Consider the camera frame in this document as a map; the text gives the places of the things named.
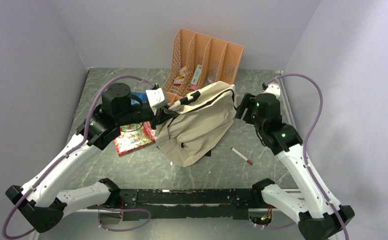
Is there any blue cover book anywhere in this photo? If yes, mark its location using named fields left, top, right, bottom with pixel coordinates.
left=130, top=92, right=148, bottom=106

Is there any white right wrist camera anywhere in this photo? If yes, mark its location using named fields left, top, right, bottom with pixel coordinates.
left=262, top=83, right=281, bottom=99

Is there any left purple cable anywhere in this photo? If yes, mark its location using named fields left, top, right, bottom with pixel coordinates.
left=1, top=75, right=156, bottom=240

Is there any beige canvas backpack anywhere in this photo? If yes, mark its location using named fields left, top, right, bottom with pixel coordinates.
left=155, top=81, right=236, bottom=167

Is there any white red pen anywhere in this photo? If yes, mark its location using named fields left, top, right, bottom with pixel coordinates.
left=231, top=147, right=254, bottom=166

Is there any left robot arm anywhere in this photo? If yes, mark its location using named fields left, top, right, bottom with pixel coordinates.
left=5, top=82, right=169, bottom=233

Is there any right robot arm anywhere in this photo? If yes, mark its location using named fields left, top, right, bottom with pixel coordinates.
left=235, top=84, right=355, bottom=240

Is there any red patterned book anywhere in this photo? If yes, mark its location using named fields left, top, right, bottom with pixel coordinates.
left=114, top=122, right=155, bottom=157

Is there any green white box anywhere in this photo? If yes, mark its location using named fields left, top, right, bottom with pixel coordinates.
left=190, top=64, right=203, bottom=87

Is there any orange plastic file organizer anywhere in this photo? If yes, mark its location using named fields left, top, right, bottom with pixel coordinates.
left=163, top=28, right=244, bottom=104

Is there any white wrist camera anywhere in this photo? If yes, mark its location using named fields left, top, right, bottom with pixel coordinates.
left=262, top=83, right=281, bottom=99
left=145, top=88, right=170, bottom=109

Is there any red white small box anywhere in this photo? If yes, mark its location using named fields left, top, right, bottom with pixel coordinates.
left=173, top=66, right=187, bottom=86

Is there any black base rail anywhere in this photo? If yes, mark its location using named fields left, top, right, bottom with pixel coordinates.
left=102, top=188, right=271, bottom=221

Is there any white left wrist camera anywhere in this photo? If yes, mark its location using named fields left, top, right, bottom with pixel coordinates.
left=145, top=88, right=170, bottom=109

